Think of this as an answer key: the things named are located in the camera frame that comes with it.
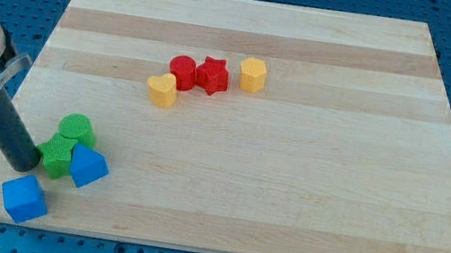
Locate blue triangular block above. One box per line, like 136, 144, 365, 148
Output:
69, 144, 109, 188

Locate blue cube block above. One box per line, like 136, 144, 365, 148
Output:
2, 175, 48, 223

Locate green cylinder block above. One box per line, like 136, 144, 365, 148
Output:
58, 113, 97, 148

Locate red star block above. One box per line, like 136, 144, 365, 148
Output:
195, 57, 230, 96

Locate yellow hexagon block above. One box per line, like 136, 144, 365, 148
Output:
239, 57, 268, 93

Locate wooden board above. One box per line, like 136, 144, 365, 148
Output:
13, 0, 451, 253

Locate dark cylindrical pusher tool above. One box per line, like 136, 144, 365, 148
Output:
0, 88, 41, 172

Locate green star block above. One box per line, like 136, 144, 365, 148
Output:
37, 133, 78, 179

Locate yellow heart block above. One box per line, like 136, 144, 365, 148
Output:
146, 73, 177, 109

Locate red cylinder block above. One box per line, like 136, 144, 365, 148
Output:
169, 55, 197, 91

